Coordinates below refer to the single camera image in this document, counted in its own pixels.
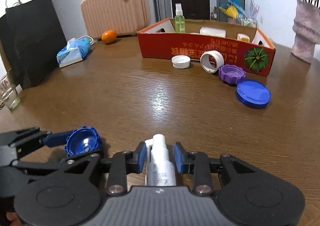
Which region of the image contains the blue ridged bottle cap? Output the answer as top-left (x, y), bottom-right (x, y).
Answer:
top-left (65, 126), bottom-right (101, 157)

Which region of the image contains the white small spray bottle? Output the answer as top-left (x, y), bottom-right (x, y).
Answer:
top-left (145, 134), bottom-right (176, 186)

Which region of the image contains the translucent white plastic jar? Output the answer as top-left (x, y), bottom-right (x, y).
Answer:
top-left (200, 27), bottom-right (226, 38)

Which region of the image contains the person's hand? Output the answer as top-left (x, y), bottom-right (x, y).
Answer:
top-left (6, 212), bottom-right (22, 226)

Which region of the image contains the clear drinking glass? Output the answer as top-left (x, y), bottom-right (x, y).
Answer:
top-left (0, 74), bottom-right (20, 110)

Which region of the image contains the blue flat round lid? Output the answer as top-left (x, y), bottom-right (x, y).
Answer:
top-left (235, 79), bottom-right (271, 109)

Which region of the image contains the blue tissue pack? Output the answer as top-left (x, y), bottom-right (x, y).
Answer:
top-left (56, 36), bottom-right (94, 68)

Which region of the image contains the purple ridged lid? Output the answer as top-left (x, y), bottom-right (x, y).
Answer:
top-left (219, 64), bottom-right (246, 85)

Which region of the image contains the black paper bag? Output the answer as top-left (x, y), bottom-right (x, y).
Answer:
top-left (1, 0), bottom-right (67, 89)

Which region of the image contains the white jar lid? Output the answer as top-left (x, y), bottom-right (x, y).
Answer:
top-left (171, 55), bottom-right (190, 69)

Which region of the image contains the orange fruit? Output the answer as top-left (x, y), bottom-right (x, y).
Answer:
top-left (101, 30), bottom-right (117, 45)

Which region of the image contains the red cardboard box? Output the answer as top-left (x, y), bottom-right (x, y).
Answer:
top-left (137, 19), bottom-right (276, 76)

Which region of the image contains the small yellow beige box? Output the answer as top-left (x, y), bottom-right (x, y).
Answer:
top-left (236, 33), bottom-right (250, 43)

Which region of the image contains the pink ribbed suitcase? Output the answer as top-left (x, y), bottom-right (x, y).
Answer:
top-left (80, 0), bottom-right (151, 38)

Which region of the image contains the green spray bottle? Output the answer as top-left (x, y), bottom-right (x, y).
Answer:
top-left (175, 3), bottom-right (185, 33)

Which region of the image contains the yellow blue toy clutter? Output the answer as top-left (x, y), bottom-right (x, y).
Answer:
top-left (219, 0), bottom-right (259, 28)

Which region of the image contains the pink textured vase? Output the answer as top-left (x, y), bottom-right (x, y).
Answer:
top-left (291, 0), bottom-right (319, 64)

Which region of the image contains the white ring tape roll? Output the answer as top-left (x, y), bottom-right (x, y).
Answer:
top-left (200, 50), bottom-right (225, 74)

